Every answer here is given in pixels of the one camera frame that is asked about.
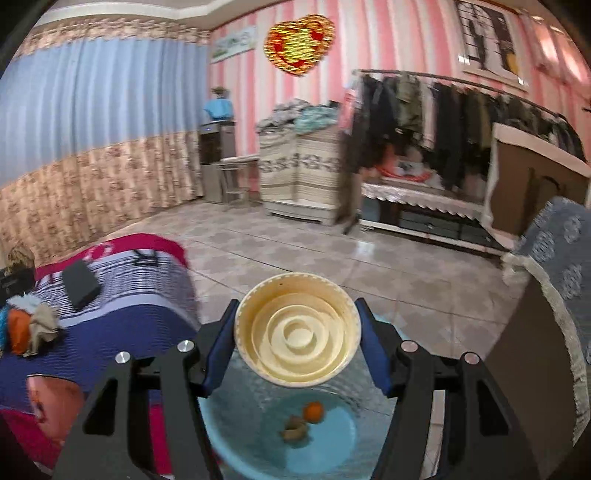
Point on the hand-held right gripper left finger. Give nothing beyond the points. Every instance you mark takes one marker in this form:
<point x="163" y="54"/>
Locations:
<point x="219" y="350"/>

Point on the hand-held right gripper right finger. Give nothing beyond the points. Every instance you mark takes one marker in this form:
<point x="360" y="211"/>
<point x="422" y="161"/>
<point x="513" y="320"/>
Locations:
<point x="376" y="355"/>

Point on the light blue plastic basket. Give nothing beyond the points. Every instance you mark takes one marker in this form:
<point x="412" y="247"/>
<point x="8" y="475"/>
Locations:
<point x="323" y="447"/>

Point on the orange crumpled wrapper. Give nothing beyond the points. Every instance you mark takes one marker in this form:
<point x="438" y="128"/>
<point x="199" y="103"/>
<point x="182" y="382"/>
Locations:
<point x="19" y="330"/>

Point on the black phone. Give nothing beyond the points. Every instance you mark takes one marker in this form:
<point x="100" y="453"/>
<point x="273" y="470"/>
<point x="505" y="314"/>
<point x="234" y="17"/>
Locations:
<point x="81" y="284"/>

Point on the small orange fruit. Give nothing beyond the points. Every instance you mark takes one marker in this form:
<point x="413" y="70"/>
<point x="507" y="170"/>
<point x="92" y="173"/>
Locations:
<point x="315" y="412"/>

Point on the printed striped blanket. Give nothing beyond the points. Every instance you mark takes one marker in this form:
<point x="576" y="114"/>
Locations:
<point x="115" y="323"/>

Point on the brown crumpled scrap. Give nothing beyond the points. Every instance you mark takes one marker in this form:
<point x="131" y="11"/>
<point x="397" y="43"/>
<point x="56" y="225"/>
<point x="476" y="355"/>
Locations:
<point x="295" y="430"/>

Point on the low glass-front cabinet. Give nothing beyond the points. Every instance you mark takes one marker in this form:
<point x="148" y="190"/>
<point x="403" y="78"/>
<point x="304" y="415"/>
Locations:
<point x="425" y="226"/>

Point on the metal clothes rack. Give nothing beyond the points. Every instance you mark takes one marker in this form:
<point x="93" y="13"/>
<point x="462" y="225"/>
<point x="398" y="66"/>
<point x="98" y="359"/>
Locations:
<point x="348" y="203"/>

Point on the white lace cabinet cloth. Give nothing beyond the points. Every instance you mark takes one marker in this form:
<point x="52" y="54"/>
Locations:
<point x="415" y="196"/>

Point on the blue and floral curtain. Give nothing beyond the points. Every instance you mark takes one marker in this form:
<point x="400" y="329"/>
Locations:
<point x="92" y="115"/>

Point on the red and white bundle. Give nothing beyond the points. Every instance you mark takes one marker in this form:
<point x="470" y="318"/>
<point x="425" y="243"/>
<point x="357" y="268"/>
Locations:
<point x="406" y="170"/>

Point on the small folding table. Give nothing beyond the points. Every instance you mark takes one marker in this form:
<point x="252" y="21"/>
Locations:
<point x="235" y="161"/>

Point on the cabinet under patterned cloth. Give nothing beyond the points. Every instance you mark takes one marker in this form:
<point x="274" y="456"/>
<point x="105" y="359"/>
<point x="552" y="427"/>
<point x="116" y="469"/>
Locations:
<point x="300" y="175"/>

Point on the grey water dispenser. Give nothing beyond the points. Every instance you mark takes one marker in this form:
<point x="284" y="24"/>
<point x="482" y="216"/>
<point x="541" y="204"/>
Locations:
<point x="217" y="157"/>

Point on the grey floral fringed cloth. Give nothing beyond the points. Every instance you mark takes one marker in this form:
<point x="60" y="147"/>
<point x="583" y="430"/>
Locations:
<point x="563" y="258"/>

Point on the brown wooden board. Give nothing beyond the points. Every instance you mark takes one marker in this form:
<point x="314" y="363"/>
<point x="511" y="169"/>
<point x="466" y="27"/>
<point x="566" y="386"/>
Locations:
<point x="531" y="184"/>

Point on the blue flower pot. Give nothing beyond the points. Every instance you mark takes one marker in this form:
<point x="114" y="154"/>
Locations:
<point x="219" y="108"/>

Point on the pile of folded clothes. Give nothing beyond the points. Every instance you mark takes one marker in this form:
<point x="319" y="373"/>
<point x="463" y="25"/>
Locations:
<point x="295" y="115"/>

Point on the row of hanging clothes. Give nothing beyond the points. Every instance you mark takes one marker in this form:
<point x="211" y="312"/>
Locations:
<point x="452" y="120"/>

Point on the red gold heart decoration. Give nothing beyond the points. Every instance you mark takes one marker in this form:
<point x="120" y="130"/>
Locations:
<point x="299" y="44"/>

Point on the landscape wall picture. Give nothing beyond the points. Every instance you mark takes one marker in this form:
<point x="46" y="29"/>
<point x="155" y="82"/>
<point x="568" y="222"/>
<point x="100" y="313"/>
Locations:
<point x="233" y="44"/>

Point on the wall poster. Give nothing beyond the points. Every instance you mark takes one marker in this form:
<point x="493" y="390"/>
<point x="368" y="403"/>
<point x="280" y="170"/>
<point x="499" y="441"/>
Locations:
<point x="489" y="41"/>

